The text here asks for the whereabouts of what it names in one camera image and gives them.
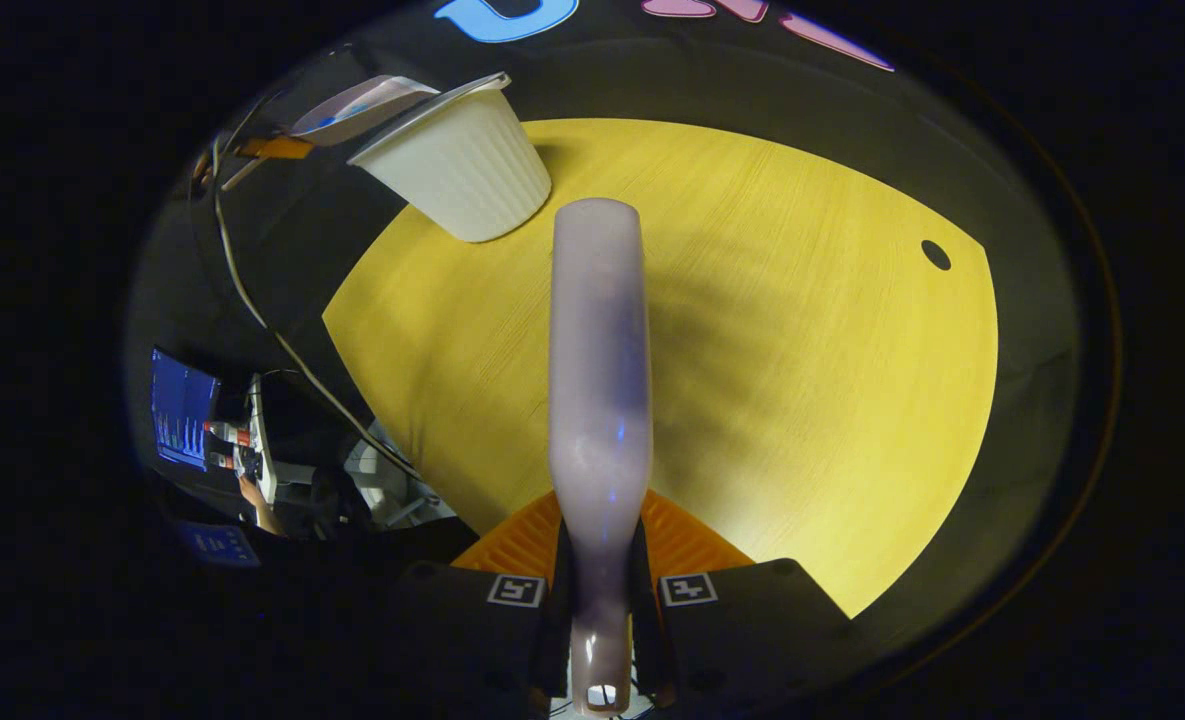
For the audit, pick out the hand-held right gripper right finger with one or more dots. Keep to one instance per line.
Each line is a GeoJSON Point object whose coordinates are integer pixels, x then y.
{"type": "Point", "coordinates": [752, 630]}

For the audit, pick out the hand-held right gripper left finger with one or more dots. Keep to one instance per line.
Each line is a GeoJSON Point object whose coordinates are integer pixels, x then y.
{"type": "Point", "coordinates": [462, 630]}

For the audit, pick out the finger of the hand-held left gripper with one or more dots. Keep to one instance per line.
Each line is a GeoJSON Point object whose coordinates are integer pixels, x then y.
{"type": "Point", "coordinates": [277, 148]}

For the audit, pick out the pink plastic dustpan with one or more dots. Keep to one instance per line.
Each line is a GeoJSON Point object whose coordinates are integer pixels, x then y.
{"type": "Point", "coordinates": [352, 105]}

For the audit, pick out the white ribbed garbage bin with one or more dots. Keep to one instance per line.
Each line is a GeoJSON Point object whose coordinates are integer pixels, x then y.
{"type": "Point", "coordinates": [462, 165]}

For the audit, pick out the white chair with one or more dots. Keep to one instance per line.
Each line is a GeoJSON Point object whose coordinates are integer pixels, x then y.
{"type": "Point", "coordinates": [382, 480]}

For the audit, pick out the small blue screen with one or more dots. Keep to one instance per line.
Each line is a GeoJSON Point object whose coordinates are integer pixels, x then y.
{"type": "Point", "coordinates": [217, 543]}

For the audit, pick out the computer monitor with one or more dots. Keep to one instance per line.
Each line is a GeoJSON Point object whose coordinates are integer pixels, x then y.
{"type": "Point", "coordinates": [184, 410]}

